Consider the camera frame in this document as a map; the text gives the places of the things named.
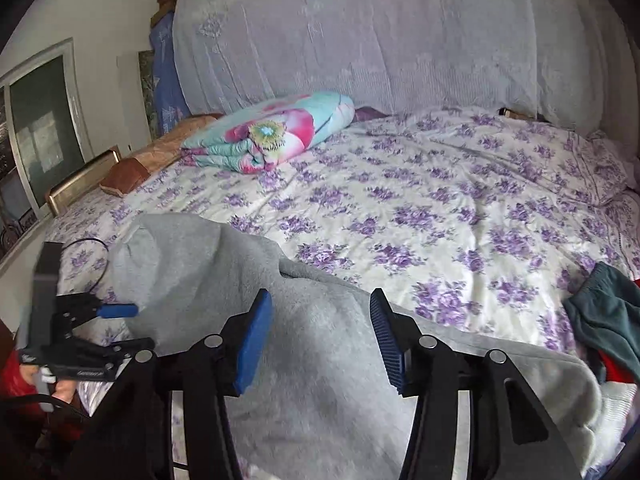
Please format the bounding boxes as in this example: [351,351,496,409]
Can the grey sweatpants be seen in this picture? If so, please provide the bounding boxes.
[106,211,604,480]

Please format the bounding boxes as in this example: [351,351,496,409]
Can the person's left hand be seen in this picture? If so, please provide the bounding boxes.
[20,364,77,404]

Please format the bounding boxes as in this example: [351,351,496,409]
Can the brown orange pillow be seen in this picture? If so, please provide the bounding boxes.
[99,113,222,197]

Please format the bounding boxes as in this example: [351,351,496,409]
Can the purple floral bed sheet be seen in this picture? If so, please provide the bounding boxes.
[47,110,639,354]

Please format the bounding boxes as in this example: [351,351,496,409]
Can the folded turquoise pink floral quilt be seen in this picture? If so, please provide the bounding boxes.
[181,91,355,174]

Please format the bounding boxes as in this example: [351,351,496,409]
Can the blue patterned cushion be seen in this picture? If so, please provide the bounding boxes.
[150,11,191,136]

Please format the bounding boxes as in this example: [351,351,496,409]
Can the dark green fleece garment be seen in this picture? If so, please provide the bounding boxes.
[563,262,639,380]

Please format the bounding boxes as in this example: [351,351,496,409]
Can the red garment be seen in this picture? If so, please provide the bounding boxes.
[598,350,637,384]

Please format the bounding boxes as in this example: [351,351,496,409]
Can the purple floral pillow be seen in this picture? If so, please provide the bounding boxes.
[549,128,637,207]

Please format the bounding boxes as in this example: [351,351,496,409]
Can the lavender lace headboard cover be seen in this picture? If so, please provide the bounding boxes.
[174,0,637,134]

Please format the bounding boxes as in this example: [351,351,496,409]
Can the black cable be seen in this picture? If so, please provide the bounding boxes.
[62,236,113,295]

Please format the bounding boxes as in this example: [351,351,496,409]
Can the gold bed frame rail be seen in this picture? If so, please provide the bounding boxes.
[46,145,122,218]

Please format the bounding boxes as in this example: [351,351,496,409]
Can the window with white frame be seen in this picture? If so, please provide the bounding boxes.
[1,38,94,257]

